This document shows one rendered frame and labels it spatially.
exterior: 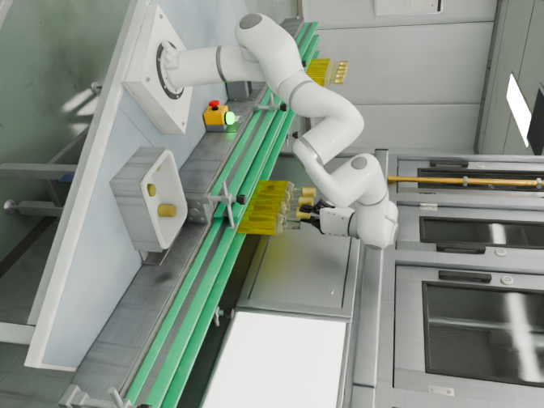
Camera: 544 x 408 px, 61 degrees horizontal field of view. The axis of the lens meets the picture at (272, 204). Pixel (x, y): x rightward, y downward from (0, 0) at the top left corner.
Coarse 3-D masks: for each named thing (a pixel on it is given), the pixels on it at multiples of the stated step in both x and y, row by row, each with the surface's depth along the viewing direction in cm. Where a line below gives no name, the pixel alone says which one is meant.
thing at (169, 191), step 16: (160, 160) 117; (144, 176) 111; (160, 176) 128; (176, 176) 127; (144, 192) 111; (160, 192) 131; (176, 192) 130; (176, 208) 134; (160, 224) 130; (176, 224) 130; (160, 240) 120
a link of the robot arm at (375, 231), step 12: (360, 204) 117; (372, 204) 115; (384, 204) 117; (360, 216) 120; (372, 216) 118; (384, 216) 118; (360, 228) 122; (372, 228) 120; (384, 228) 126; (372, 240) 123; (384, 240) 123
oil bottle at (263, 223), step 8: (248, 216) 146; (256, 216) 145; (264, 216) 145; (272, 216) 144; (280, 216) 144; (240, 224) 145; (248, 224) 145; (256, 224) 144; (264, 224) 143; (272, 224) 143; (280, 224) 143; (240, 232) 147; (248, 232) 147; (256, 232) 146; (264, 232) 145; (272, 232) 144; (280, 232) 144
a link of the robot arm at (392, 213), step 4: (388, 204) 129; (392, 204) 129; (388, 208) 128; (392, 208) 128; (396, 208) 129; (388, 212) 128; (392, 212) 128; (396, 212) 129; (388, 216) 127; (392, 216) 128; (396, 216) 129; (392, 220) 128; (396, 220) 133; (396, 224) 134; (396, 228) 134; (396, 232) 135; (392, 236) 133; (396, 236) 136; (392, 240) 134; (388, 244) 135
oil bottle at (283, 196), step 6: (258, 192) 156; (264, 192) 155; (270, 192) 155; (276, 192) 154; (282, 192) 154; (288, 192) 154; (252, 198) 153; (258, 198) 153; (264, 198) 152; (270, 198) 152; (276, 198) 152; (282, 198) 151; (288, 198) 152; (288, 204) 152
